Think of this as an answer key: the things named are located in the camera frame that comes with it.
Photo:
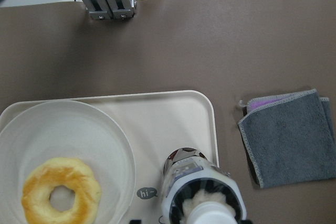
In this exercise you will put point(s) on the white round plate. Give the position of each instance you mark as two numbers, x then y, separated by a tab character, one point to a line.
67	129

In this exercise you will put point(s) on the tea bottle top rack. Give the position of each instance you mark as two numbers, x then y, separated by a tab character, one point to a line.
195	190

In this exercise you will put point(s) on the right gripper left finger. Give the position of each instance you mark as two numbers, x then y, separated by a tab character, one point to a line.
135	221

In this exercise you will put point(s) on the glazed donut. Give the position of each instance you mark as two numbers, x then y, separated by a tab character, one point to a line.
71	173

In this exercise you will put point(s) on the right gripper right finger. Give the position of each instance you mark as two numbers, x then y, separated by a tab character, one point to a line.
246	222

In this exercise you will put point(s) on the cream serving tray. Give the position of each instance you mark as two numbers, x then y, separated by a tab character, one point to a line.
156	124

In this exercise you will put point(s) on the grey folded cloth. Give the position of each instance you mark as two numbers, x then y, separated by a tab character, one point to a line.
289	138

